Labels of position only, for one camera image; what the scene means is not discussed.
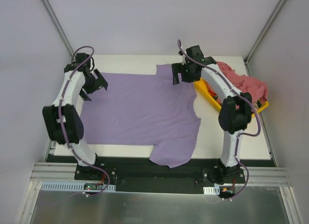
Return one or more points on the aluminium frame post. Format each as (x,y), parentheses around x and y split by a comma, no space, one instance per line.
(58,27)
(265,29)

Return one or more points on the yellow plastic tray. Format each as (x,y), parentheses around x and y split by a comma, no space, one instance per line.
(203,88)

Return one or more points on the green t shirt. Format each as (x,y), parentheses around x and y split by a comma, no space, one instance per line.
(257,105)

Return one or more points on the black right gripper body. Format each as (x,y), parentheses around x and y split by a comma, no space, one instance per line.
(180,73)

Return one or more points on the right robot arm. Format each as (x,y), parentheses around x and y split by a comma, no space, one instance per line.
(236,109)

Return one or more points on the white slotted cable duct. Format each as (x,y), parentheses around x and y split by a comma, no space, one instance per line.
(72,187)

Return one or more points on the right aluminium frame post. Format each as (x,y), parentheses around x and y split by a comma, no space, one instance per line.
(265,29)

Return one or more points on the purple t shirt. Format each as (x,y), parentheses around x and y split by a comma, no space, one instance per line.
(144,110)

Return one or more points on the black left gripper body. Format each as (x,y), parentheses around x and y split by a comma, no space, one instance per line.
(97,81)

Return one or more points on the left aluminium frame post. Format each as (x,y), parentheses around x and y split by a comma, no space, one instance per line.
(58,27)

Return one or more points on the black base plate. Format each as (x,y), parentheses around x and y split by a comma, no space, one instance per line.
(142,175)

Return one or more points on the pink t shirt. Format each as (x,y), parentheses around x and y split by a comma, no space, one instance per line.
(257,88)

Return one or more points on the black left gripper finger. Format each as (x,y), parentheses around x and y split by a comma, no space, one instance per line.
(84,95)
(99,81)

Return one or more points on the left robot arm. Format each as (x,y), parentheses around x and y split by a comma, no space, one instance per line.
(62,120)

